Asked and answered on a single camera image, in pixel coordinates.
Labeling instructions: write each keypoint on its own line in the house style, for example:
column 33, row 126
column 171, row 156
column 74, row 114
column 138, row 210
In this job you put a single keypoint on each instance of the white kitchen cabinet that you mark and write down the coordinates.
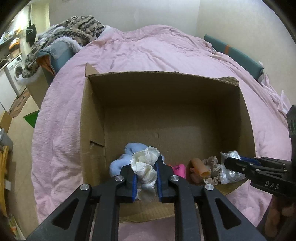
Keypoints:
column 7, row 93

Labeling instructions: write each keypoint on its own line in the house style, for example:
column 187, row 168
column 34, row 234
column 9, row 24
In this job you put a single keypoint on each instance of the patterned knit sweater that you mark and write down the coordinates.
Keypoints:
column 76, row 32

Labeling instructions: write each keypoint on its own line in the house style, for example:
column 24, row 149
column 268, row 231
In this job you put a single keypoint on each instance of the green dustpan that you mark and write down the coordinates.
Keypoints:
column 31, row 118

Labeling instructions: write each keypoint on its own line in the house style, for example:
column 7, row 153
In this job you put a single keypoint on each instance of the white washing machine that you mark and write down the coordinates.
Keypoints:
column 13, row 70

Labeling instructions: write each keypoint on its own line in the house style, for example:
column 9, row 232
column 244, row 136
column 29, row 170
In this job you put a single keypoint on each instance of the cream lace scrunchie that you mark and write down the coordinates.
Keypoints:
column 142, row 164

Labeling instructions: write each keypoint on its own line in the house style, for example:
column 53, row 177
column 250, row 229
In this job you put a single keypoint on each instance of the pink bed comforter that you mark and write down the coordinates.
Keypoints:
column 56, row 168

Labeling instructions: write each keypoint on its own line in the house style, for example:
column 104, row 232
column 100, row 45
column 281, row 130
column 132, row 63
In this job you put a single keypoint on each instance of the wooden drying rack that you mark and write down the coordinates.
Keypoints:
column 3, row 171

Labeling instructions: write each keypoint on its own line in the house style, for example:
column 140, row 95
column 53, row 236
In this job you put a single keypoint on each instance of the beige lace scrunchie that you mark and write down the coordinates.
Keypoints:
column 215, row 169

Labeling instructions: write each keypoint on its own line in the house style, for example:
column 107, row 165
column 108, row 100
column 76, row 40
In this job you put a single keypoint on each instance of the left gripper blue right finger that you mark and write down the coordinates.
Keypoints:
column 164, row 172

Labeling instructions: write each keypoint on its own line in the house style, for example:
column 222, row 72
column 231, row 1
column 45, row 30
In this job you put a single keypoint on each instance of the teal headboard cushion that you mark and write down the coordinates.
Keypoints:
column 254, row 68

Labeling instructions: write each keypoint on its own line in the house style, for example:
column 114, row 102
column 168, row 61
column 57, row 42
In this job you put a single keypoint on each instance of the brown cardboard box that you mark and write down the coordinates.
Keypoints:
column 184, row 116

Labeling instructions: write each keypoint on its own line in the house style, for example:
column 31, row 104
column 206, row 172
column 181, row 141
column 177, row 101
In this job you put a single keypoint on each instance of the teal fur-trimmed jacket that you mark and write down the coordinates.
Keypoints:
column 55, row 56

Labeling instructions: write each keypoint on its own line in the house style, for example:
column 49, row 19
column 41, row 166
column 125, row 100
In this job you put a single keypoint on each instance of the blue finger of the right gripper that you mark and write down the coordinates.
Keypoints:
column 251, row 160

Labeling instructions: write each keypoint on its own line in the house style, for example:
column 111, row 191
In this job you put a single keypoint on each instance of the pink rubber toy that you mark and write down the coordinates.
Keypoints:
column 179, row 170

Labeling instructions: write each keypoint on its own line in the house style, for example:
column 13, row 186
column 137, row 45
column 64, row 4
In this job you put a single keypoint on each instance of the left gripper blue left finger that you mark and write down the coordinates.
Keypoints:
column 128, row 188

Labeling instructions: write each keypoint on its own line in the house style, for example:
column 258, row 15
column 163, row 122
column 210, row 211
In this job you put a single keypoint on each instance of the person right hand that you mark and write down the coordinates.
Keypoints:
column 278, row 207

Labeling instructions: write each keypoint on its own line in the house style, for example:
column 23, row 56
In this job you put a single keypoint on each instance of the fluffy light blue scrunchie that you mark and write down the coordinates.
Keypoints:
column 124, row 159

